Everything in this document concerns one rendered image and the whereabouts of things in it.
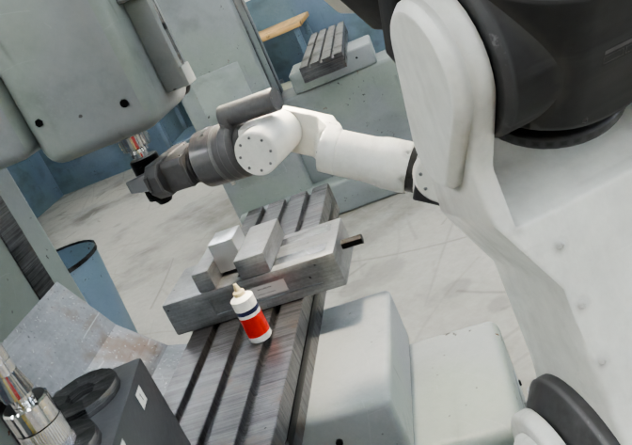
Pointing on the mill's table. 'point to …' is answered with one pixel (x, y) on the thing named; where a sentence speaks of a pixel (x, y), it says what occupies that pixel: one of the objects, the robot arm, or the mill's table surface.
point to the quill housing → (76, 62)
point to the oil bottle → (250, 315)
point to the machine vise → (309, 282)
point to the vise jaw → (259, 249)
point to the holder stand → (118, 408)
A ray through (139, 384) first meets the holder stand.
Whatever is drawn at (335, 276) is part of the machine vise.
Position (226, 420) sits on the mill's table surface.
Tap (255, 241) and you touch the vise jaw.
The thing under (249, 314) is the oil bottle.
